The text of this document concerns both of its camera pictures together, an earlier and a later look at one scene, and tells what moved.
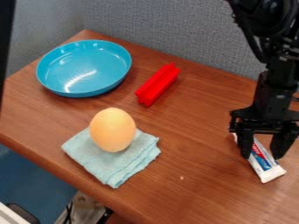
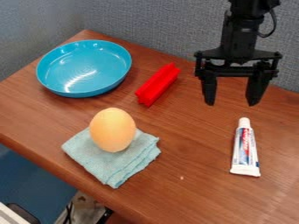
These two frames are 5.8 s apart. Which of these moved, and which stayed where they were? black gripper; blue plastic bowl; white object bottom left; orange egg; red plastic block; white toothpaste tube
Moved: black gripper; white toothpaste tube
Stayed: orange egg; blue plastic bowl; red plastic block; white object bottom left
